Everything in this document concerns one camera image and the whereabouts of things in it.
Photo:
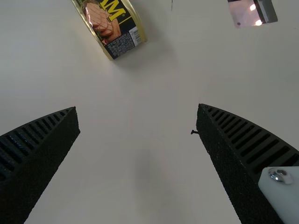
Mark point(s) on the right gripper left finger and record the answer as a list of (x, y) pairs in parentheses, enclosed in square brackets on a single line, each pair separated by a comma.
[(39, 151)]

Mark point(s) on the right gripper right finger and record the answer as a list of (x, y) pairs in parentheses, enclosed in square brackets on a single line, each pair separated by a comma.
[(245, 163)]

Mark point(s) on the rectangular tin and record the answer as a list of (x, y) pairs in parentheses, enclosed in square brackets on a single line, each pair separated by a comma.
[(112, 28)]

